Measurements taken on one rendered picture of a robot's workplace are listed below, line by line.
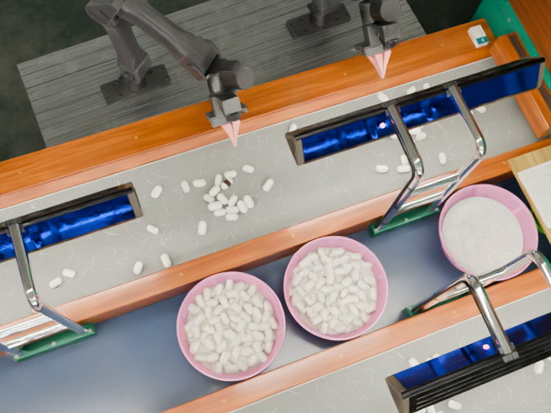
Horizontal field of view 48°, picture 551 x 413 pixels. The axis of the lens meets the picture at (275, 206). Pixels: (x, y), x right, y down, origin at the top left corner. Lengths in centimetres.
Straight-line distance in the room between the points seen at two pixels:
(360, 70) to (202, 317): 83
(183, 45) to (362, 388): 93
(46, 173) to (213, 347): 63
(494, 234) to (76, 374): 115
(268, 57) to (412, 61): 43
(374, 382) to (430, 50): 96
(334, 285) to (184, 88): 74
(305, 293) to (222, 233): 27
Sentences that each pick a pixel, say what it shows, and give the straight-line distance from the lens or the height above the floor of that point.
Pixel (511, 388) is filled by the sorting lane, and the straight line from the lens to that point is 170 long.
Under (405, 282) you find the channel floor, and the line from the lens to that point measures 172.
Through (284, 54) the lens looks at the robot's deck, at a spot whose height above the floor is 67.
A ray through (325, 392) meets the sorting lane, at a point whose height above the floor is 74.
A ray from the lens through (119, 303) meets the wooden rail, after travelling 158.
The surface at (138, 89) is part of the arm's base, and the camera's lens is 186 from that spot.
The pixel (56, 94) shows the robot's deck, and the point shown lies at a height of 67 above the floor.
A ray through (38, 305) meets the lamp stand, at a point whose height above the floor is 110.
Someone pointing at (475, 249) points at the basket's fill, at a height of 73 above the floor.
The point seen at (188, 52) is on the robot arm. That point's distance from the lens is 151.
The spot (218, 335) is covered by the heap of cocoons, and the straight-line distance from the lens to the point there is 156.
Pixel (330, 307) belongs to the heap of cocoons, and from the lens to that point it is 159.
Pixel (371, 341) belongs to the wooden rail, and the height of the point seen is 77.
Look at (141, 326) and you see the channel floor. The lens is 165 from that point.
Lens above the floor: 229
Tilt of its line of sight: 71 degrees down
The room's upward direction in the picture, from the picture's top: 10 degrees clockwise
